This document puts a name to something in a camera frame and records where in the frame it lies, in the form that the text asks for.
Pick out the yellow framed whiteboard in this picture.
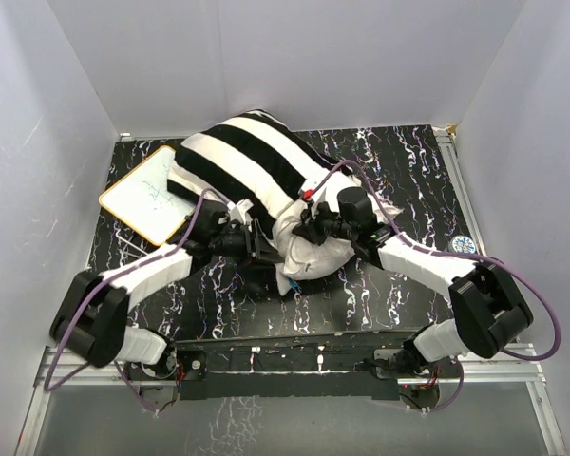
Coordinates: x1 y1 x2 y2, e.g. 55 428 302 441
99 145 194 246

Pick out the black white striped pillowcase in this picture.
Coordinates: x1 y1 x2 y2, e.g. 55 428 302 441
167 110 337 236

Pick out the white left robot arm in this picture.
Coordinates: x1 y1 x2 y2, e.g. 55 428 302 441
49 209 283 379

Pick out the blue white tape roll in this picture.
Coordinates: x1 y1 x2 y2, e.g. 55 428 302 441
448 235 478 254

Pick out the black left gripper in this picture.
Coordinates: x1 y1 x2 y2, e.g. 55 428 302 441
210 220 283 271

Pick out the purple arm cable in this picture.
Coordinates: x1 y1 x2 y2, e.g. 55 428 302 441
304 160 563 409
44 188 234 413

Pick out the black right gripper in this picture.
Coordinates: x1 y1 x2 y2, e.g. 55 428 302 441
292 199 356 247

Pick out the aluminium table frame rail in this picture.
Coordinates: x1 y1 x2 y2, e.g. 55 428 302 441
16 332 566 455

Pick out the white pillow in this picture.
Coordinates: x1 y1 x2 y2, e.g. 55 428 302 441
271 180 405 286

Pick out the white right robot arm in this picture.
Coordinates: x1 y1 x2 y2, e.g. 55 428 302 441
294 187 533 377

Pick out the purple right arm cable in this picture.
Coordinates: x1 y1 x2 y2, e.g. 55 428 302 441
304 160 563 409

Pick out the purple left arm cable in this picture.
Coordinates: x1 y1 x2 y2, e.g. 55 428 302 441
44 188 234 413

